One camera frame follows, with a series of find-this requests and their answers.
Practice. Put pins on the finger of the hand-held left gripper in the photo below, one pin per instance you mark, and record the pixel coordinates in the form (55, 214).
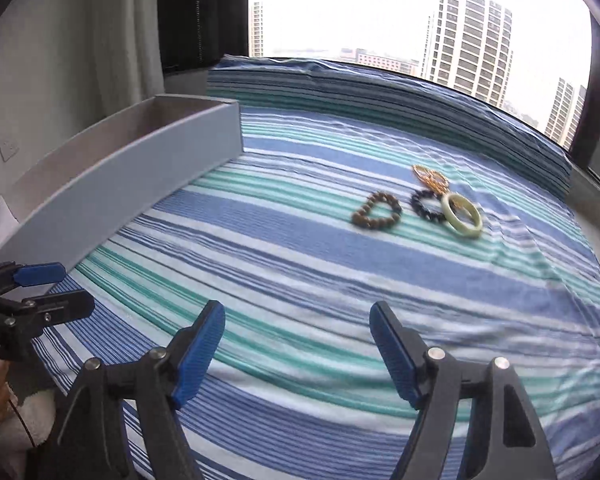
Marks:
(37, 273)
(60, 307)

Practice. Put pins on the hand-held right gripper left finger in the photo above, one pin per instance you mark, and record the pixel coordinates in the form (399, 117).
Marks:
(200, 355)

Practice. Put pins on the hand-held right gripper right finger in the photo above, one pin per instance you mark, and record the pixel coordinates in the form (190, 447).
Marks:
(395, 355)

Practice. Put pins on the white cardboard box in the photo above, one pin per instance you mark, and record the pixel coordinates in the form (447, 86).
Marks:
(105, 185)

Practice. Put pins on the pale jade bangle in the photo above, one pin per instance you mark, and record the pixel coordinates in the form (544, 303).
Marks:
(472, 225)

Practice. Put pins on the person's left forearm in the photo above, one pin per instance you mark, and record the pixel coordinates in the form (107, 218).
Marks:
(15, 435)

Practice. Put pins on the blue green striped bed sheet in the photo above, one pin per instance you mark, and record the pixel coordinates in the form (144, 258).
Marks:
(305, 270)

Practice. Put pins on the white curtain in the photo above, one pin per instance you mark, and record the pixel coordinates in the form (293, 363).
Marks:
(122, 30)

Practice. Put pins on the low red building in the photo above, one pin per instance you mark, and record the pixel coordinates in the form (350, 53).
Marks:
(385, 61)

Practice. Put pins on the slim tower building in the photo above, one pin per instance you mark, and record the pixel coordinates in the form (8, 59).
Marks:
(565, 110)

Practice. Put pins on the tall tower building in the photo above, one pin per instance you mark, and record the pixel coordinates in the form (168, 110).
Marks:
(467, 45)

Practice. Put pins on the distant pale building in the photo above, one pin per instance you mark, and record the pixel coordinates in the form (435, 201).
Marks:
(256, 30)

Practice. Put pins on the white wall socket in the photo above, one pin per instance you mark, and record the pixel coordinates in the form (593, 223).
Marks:
(8, 149)

